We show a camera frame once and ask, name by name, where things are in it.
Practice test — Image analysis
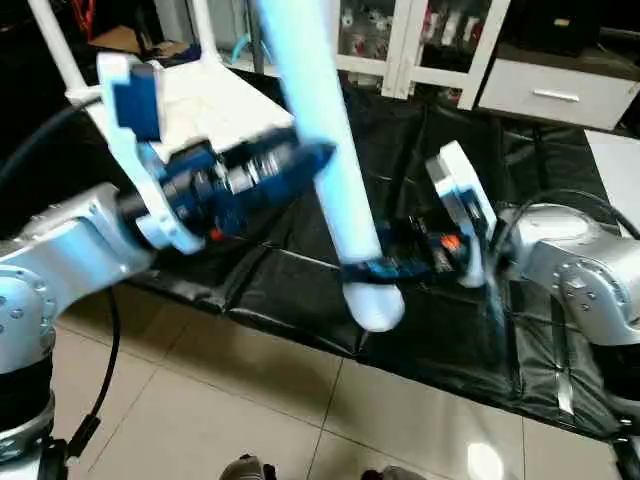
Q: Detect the white plastic table leg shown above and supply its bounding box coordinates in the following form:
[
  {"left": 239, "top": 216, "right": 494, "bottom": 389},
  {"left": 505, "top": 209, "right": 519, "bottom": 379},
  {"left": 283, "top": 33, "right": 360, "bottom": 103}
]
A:
[
  {"left": 27, "top": 0, "right": 91, "bottom": 103},
  {"left": 187, "top": 0, "right": 224, "bottom": 67},
  {"left": 254, "top": 0, "right": 407, "bottom": 334}
]

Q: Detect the white plastic table top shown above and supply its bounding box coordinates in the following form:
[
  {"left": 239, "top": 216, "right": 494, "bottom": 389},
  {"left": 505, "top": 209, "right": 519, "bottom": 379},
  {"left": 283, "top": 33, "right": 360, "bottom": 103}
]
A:
[{"left": 64, "top": 58, "right": 303, "bottom": 173}]

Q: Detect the black work mat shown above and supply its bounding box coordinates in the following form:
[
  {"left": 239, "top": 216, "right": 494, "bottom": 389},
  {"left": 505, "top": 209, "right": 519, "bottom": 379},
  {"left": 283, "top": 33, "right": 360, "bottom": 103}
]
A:
[{"left": 100, "top": 80, "right": 640, "bottom": 441}]

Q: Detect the light blue hooked pole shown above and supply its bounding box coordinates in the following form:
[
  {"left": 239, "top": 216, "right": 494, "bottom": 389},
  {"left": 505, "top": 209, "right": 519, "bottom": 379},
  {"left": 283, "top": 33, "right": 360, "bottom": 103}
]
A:
[{"left": 228, "top": 34, "right": 259, "bottom": 69}]

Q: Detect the brown cardboard box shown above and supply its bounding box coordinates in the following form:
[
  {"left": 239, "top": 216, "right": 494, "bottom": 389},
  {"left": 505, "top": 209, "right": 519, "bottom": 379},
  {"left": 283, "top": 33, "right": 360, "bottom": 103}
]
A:
[{"left": 88, "top": 24, "right": 193, "bottom": 63}]

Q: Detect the white glass-door cabinet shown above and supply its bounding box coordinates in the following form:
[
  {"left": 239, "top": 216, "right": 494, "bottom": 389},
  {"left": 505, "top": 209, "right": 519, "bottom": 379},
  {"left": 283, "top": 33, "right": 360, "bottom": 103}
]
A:
[{"left": 335, "top": 0, "right": 512, "bottom": 102}]

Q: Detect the white drawer unit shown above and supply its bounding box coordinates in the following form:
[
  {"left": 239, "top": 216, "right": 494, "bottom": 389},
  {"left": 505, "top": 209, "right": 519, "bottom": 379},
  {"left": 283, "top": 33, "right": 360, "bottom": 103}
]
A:
[{"left": 477, "top": 57, "right": 612, "bottom": 132}]

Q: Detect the white flat board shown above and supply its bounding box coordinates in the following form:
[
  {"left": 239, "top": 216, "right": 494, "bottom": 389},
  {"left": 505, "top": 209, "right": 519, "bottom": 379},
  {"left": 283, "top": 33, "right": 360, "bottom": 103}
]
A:
[{"left": 585, "top": 130, "right": 640, "bottom": 243}]

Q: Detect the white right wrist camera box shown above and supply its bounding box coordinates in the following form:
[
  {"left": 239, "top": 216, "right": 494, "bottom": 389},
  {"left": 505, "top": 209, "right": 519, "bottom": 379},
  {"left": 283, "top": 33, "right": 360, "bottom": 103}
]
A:
[{"left": 424, "top": 139, "right": 499, "bottom": 292}]

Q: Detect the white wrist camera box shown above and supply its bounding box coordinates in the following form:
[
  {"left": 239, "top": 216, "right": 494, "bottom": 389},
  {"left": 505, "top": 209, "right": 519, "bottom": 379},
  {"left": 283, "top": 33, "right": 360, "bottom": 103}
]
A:
[
  {"left": 94, "top": 51, "right": 207, "bottom": 257},
  {"left": 424, "top": 139, "right": 499, "bottom": 292}
]

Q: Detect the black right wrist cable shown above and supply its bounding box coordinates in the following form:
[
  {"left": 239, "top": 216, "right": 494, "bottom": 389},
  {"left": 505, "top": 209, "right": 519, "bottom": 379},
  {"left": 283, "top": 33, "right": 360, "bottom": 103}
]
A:
[{"left": 488, "top": 188, "right": 623, "bottom": 333}]

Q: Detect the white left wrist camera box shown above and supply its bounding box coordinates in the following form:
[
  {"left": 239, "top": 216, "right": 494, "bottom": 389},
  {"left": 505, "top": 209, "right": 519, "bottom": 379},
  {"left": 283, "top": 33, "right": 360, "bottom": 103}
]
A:
[{"left": 94, "top": 51, "right": 207, "bottom": 257}]

